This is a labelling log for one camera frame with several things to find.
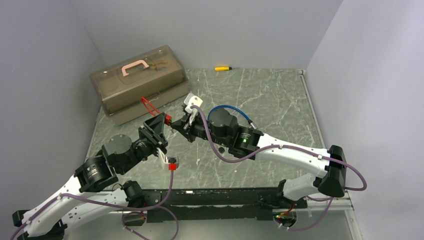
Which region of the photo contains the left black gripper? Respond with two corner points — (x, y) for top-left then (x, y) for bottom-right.
(119, 112), (169, 174)

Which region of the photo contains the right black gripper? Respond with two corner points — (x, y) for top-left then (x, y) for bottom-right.
(170, 110), (230, 148)

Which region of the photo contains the red cable lock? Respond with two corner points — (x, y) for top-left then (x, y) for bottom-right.
(140, 97), (172, 126)

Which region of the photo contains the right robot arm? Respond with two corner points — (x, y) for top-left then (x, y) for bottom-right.
(170, 106), (346, 208)

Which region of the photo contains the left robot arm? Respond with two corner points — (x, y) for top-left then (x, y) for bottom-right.
(12, 113), (172, 240)

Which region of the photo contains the brown translucent tool box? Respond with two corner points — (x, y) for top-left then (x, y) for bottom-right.
(89, 45), (189, 125)

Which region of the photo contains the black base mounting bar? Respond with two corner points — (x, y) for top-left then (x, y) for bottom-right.
(121, 186), (305, 221)

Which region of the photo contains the blue cable lock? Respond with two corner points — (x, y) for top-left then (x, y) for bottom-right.
(207, 104), (258, 130)

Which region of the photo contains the yellow handled screwdriver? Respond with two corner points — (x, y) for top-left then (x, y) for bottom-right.
(214, 66), (233, 72)

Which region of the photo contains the aluminium frame rail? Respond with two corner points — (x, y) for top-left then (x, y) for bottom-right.
(79, 195), (354, 216)

